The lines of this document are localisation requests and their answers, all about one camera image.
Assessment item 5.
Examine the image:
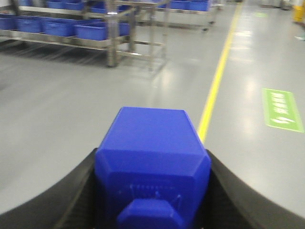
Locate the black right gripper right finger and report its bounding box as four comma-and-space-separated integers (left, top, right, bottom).
204, 151, 305, 229

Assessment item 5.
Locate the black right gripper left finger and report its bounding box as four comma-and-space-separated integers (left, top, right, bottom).
0, 149, 96, 229

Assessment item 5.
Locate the small blue parts bin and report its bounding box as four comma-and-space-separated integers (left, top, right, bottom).
94, 106, 211, 229

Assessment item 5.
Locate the green floor sign sticker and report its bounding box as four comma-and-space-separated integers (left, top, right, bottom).
262, 88, 305, 133

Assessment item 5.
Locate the blue plastic crate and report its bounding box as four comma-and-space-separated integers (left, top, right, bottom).
74, 21, 131, 41
0, 14, 18, 30
16, 16, 49, 33
42, 19, 78, 37

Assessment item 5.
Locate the stainless steel rack cart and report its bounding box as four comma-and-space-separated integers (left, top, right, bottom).
0, 0, 166, 70

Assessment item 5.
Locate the far steel rack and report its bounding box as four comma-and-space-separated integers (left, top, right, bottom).
116, 0, 224, 32

